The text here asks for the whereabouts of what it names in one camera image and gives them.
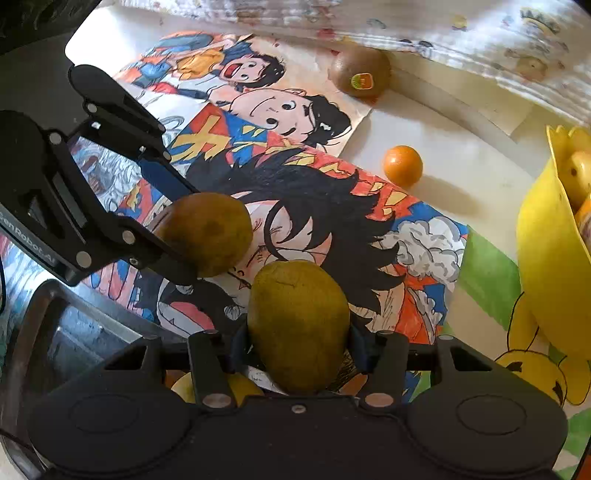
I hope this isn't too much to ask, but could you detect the large yellow lemon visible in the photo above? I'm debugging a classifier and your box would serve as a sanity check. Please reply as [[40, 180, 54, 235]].
[[171, 371, 265, 404]]

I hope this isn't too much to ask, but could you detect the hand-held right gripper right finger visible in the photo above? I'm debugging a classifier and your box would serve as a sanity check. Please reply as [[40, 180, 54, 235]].
[[347, 323, 493, 412]]

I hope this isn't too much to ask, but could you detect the brown pear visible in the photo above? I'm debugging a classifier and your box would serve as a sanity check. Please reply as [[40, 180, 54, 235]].
[[154, 192, 254, 278]]

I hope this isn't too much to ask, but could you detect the yellow fruit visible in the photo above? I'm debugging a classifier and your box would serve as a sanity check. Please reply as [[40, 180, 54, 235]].
[[558, 150, 591, 209]]

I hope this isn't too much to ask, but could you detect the cartoon printed tablecloth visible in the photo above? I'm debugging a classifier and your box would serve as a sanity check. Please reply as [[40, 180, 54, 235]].
[[85, 141, 470, 404]]

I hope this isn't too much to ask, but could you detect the small orange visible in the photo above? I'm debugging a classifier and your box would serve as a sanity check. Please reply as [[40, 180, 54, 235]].
[[383, 145, 424, 188]]

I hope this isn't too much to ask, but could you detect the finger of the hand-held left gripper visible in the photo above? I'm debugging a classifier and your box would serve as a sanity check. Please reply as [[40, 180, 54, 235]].
[[76, 216, 200, 286], [68, 64, 200, 195]]

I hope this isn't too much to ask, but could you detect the green pear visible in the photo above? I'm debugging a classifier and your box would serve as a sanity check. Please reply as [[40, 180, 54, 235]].
[[247, 260, 351, 396]]

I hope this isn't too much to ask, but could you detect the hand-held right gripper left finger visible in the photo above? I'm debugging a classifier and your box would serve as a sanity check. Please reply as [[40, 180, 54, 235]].
[[103, 329, 250, 412]]

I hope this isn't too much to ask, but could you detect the brown kiwi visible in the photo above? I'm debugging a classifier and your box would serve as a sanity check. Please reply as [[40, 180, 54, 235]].
[[329, 46, 393, 99]]

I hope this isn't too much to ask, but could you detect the yellow plastic bowl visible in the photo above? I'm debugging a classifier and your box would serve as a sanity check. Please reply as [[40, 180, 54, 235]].
[[516, 124, 591, 361]]

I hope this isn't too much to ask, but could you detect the white cartoon printed cloth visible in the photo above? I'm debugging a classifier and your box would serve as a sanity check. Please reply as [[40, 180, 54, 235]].
[[119, 0, 591, 136]]

